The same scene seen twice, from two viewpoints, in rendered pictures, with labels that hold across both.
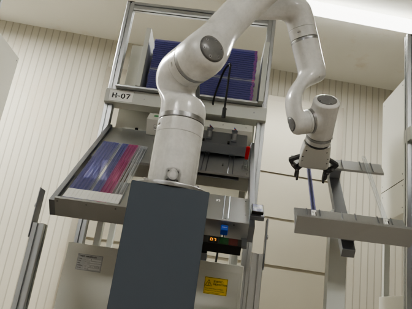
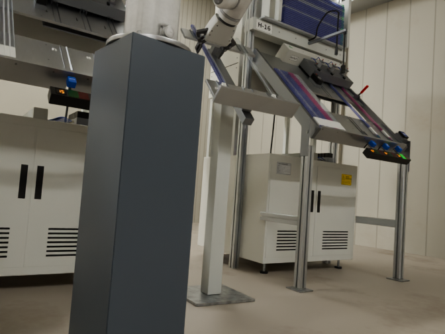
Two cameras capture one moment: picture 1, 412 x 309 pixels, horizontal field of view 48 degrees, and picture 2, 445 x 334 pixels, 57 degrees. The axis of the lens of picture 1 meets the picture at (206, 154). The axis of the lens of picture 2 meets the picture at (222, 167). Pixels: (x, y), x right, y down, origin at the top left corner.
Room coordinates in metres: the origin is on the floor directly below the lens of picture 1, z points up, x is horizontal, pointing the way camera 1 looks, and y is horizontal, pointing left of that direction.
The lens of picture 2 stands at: (0.28, 0.46, 0.40)
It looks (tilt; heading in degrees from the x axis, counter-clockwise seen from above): 4 degrees up; 324
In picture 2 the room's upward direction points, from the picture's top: 4 degrees clockwise
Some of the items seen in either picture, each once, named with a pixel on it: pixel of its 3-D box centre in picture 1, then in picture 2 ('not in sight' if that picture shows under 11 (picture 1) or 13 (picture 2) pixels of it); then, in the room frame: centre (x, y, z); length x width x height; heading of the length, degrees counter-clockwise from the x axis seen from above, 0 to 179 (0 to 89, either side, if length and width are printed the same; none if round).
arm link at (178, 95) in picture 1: (181, 86); not in sight; (1.14, 0.09, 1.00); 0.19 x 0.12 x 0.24; 30
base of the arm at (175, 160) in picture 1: (175, 158); (152, 13); (1.11, 0.07, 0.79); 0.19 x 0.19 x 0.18
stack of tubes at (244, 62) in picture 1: (202, 75); not in sight; (2.05, 0.07, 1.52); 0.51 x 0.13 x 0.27; 87
